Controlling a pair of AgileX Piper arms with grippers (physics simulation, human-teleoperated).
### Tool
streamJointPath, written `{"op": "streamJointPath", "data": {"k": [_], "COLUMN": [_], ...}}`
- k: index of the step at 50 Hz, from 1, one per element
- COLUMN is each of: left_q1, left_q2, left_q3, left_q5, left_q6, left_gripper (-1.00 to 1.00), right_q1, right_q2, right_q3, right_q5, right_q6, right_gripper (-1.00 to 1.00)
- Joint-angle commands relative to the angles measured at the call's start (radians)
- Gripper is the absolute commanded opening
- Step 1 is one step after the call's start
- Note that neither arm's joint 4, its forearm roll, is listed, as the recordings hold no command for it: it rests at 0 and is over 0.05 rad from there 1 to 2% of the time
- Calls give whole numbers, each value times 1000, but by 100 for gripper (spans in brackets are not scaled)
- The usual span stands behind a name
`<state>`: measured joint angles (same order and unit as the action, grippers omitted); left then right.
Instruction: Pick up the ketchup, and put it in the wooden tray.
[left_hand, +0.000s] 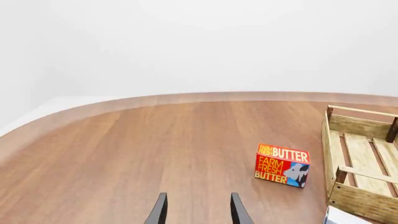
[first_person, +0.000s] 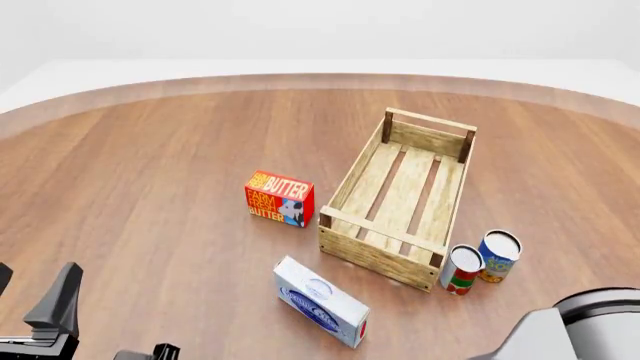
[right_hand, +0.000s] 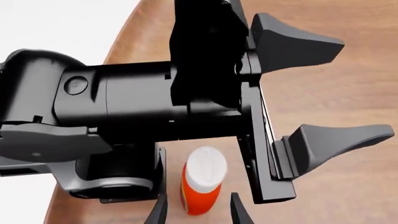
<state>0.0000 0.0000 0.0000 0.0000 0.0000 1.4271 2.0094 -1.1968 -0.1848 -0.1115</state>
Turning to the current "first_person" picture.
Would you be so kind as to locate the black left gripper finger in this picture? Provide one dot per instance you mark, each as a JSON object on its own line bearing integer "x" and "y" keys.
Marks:
{"x": 3, "y": 277}
{"x": 57, "y": 303}

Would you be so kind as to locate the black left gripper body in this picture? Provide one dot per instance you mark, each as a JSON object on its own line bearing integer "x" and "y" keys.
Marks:
{"x": 35, "y": 347}

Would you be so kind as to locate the silver-grey right robot arm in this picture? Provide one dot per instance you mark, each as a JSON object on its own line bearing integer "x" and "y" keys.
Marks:
{"x": 575, "y": 330}

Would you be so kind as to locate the wooden slat tray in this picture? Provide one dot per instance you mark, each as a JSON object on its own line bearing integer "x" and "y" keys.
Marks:
{"x": 400, "y": 202}

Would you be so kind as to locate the small plate on black stalk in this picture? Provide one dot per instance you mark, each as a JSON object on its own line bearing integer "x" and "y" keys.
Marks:
{"x": 150, "y": 354}

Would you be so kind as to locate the red butter box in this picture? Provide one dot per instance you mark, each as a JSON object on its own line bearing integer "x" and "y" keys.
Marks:
{"x": 280, "y": 200}

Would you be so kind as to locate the white and blue food box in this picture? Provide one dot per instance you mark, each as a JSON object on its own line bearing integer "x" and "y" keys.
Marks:
{"x": 320, "y": 300}

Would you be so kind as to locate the tomato print tin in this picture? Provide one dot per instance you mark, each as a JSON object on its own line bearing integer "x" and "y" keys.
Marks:
{"x": 462, "y": 272}

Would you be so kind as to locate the blue soup tin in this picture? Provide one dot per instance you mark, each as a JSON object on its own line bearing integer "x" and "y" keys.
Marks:
{"x": 499, "y": 257}

